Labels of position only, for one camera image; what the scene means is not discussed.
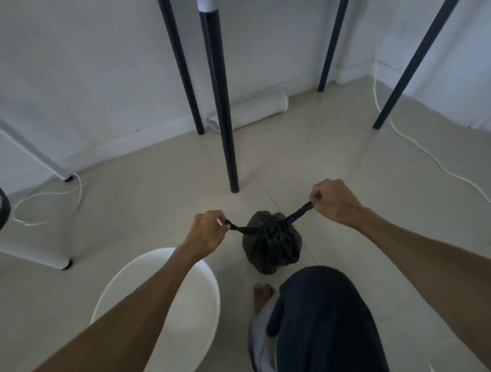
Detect person's left hand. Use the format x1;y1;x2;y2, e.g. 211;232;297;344
183;210;231;261

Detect person's right hand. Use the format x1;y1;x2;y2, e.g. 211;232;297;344
309;179;366;230

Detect black garbage bag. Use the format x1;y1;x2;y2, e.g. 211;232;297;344
224;200;316;275

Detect person's right forearm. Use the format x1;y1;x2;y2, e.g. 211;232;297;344
355;208;491;366

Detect person's left forearm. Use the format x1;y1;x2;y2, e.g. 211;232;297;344
34;242;204;372

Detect person's bare foot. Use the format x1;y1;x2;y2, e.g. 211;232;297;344
252;283;275;316

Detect white round bin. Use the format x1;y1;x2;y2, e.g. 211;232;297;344
90;248;221;372

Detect white rolled mat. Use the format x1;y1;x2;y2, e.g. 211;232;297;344
207;87;289;133

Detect person's dark shorts leg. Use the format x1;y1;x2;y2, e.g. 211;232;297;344
249;265;390;372

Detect black table leg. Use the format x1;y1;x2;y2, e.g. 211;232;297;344
372;0;460;130
158;0;205;135
199;0;240;193
317;0;350;92

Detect dark round object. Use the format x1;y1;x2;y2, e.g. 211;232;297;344
0;187;12;232

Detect white power cable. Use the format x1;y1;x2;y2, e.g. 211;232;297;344
372;57;491;205

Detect white metal frame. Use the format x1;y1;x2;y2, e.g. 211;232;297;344
0;119;74;271

